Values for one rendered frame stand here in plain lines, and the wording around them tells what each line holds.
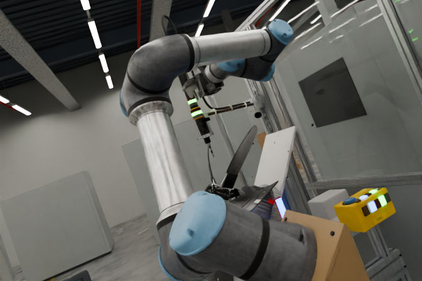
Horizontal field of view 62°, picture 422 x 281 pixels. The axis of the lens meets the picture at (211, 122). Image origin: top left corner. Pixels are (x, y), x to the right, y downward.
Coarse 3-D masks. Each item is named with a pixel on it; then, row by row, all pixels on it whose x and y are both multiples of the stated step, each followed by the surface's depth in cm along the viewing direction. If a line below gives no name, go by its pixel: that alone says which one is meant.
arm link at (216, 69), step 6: (234, 60) 105; (240, 60) 106; (210, 66) 113; (216, 66) 110; (222, 66) 107; (228, 66) 105; (234, 66) 105; (240, 66) 106; (216, 72) 112; (222, 72) 110; (228, 72) 109; (234, 72) 109; (240, 72) 110; (222, 78) 114
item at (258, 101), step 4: (256, 96) 192; (260, 96) 196; (248, 100) 194; (252, 100) 192; (256, 100) 191; (260, 100) 194; (256, 104) 192; (260, 104) 192; (264, 104) 197; (248, 108) 194; (252, 108) 193; (256, 108) 192; (260, 108) 194; (264, 108) 199
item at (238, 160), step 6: (252, 132) 149; (246, 138) 142; (252, 138) 154; (246, 144) 149; (240, 150) 145; (246, 150) 152; (234, 156) 143; (240, 156) 149; (246, 156) 155; (234, 162) 147; (240, 162) 152; (228, 168) 145; (234, 168) 150; (240, 168) 154
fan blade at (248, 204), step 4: (272, 184) 125; (264, 188) 127; (268, 188) 123; (272, 188) 120; (256, 192) 130; (260, 192) 126; (268, 192) 119; (240, 196) 138; (244, 196) 133; (248, 196) 129; (252, 196) 126; (256, 196) 123; (260, 196) 120; (264, 196) 118; (232, 200) 137; (236, 200) 133; (240, 200) 129; (244, 200) 126; (248, 200) 124; (252, 200) 122; (236, 204) 127; (240, 204) 125; (244, 204) 122; (248, 204) 121; (252, 204) 118; (256, 204) 116; (244, 208) 120; (248, 208) 118; (252, 208) 116
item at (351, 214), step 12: (360, 192) 124; (384, 192) 118; (336, 204) 121; (348, 204) 116; (360, 204) 113; (348, 216) 116; (360, 216) 112; (372, 216) 114; (384, 216) 116; (360, 228) 113
